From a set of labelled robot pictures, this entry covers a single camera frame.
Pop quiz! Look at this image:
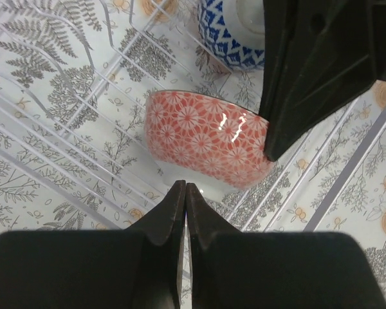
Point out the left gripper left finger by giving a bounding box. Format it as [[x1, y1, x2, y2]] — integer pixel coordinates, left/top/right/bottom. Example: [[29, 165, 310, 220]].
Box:
[[0, 180, 186, 308]]

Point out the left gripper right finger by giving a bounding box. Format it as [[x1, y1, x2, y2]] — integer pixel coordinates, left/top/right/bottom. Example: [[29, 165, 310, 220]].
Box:
[[185, 183, 386, 308]]

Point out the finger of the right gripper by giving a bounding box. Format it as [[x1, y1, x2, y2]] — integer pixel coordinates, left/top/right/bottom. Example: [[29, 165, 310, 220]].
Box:
[[259, 0, 386, 161]]

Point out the blue white patterned bowl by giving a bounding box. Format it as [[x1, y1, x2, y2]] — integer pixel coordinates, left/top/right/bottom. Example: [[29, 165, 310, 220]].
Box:
[[197, 0, 266, 71]]

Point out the red patterned bowl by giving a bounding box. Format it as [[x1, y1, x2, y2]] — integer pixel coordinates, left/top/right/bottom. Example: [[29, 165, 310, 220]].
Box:
[[144, 90, 274, 190]]

